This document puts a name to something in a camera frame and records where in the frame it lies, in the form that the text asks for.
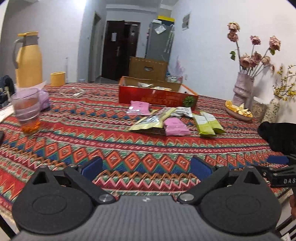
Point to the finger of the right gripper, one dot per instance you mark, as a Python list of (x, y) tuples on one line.
[(283, 160)]

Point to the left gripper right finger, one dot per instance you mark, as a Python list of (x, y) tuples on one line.
[(211, 177)]

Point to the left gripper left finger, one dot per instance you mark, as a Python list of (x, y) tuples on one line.
[(81, 178)]

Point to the green snack bar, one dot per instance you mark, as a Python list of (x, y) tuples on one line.
[(215, 125), (203, 126)]

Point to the pink snack packet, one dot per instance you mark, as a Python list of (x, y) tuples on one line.
[(175, 127), (139, 108)]

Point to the white snack packet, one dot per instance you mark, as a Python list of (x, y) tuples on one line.
[(182, 111)]

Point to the long green nut packet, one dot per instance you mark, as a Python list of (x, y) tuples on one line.
[(155, 120)]

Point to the orange white chips packet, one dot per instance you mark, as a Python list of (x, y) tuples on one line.
[(161, 88)]

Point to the silver foil snack packet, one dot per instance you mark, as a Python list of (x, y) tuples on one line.
[(145, 85)]

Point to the black plush toy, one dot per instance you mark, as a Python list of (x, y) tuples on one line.
[(280, 136)]

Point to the floral white small vase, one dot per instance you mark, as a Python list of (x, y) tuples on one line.
[(272, 110)]

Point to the jar of seeds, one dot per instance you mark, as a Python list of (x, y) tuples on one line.
[(258, 108)]

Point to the patterned red tablecloth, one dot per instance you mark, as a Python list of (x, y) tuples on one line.
[(87, 120)]

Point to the plate of orange peels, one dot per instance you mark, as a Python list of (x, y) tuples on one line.
[(238, 112)]

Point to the yellow flower branches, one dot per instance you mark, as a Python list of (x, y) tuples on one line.
[(284, 86)]

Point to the pink textured vase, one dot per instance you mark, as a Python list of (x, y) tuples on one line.
[(242, 89)]

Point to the purple tissue pack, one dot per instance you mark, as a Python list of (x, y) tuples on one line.
[(44, 100)]

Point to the clear plastic cup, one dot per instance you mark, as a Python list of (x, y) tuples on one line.
[(27, 109)]

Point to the dried pink roses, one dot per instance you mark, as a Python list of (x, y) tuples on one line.
[(253, 63)]

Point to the red cardboard snack box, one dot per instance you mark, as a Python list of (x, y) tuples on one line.
[(180, 96)]

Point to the yellow round cup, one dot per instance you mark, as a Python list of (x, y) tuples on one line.
[(58, 79)]

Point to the brown wooden chair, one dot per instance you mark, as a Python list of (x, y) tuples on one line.
[(142, 68)]

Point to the yellow thermos jug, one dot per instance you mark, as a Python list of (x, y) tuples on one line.
[(27, 60)]

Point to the dark brown door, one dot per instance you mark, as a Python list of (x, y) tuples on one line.
[(120, 44)]

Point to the grey refrigerator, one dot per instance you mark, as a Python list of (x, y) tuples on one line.
[(159, 42)]

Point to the wall poster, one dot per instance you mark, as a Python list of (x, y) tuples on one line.
[(185, 22)]

